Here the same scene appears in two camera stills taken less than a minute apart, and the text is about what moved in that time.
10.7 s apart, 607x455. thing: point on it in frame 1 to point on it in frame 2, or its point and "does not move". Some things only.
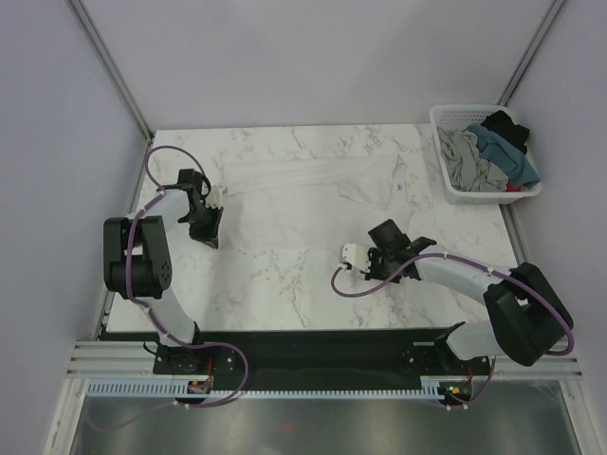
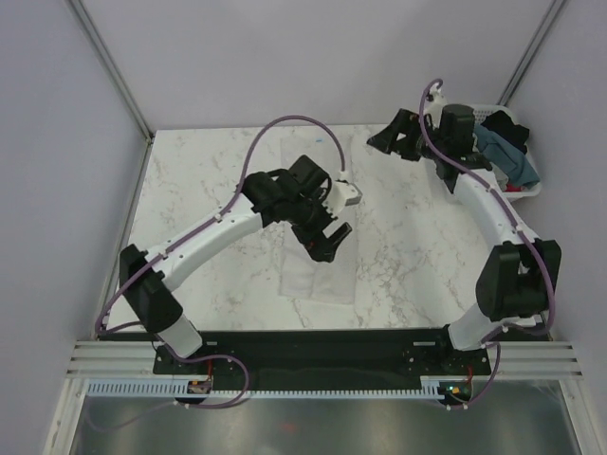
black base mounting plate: (316, 359) does not move
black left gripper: (210, 236) to (315, 242)
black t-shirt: (502, 123) does not move
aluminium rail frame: (135, 360) does not move
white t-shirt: (313, 203) to (301, 275)
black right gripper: (373, 253) to (405, 123)
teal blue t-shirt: (510, 159) does not move
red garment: (513, 189) does not move
